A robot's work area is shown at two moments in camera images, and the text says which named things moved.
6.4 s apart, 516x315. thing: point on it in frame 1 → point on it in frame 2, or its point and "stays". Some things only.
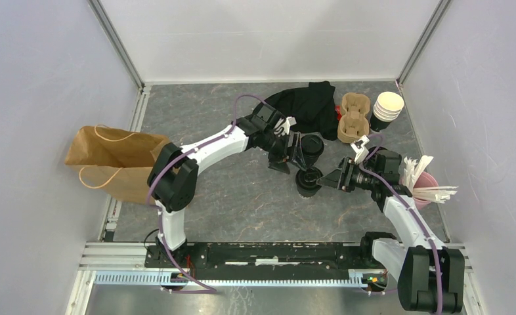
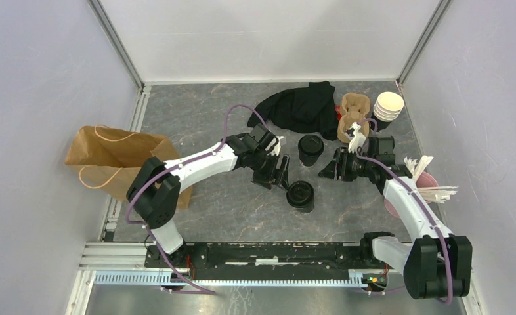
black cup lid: x=312 y=145 stays
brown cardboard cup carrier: x=354 y=125 stays
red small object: x=339 y=113 stays
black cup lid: x=307 y=179 → x=300 y=194
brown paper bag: x=118 y=160 stays
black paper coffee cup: x=307 y=189 → x=306 y=209
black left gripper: x=277 y=163 → x=267 y=180
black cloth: x=310 y=109 stays
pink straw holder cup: x=421 y=180 stays
